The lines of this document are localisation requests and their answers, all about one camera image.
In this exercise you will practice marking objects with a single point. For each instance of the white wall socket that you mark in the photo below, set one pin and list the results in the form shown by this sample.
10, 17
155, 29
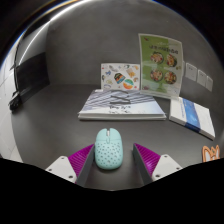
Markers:
183, 68
201, 77
209, 83
191, 71

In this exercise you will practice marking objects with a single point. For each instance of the black flat monitor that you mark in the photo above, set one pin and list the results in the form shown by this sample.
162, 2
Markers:
31, 76

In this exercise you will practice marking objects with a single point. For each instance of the grey striped-cover book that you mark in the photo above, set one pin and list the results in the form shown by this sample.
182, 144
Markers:
121, 105

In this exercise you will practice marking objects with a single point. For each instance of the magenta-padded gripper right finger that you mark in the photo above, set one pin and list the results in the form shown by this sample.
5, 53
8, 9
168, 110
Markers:
149, 160

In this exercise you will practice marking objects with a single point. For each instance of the green food menu stand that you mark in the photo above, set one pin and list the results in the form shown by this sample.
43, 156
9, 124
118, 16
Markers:
160, 65

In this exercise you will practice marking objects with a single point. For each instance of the orange corgi-shaped mouse pad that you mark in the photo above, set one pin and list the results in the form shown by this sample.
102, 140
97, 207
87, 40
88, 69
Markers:
210, 154

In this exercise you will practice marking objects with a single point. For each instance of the white book with blue band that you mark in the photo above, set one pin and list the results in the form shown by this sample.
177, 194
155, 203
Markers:
193, 116

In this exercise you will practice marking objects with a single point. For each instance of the white colourful sticker card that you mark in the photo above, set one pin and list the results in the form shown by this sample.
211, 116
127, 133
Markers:
120, 76

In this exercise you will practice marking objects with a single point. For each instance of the teal dotted computer mouse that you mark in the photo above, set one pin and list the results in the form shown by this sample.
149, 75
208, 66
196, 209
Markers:
108, 150

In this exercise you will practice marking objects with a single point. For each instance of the small black device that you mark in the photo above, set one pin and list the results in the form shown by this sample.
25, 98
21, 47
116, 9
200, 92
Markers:
15, 100

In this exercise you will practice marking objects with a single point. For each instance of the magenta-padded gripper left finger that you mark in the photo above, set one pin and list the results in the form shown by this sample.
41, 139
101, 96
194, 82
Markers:
80, 160

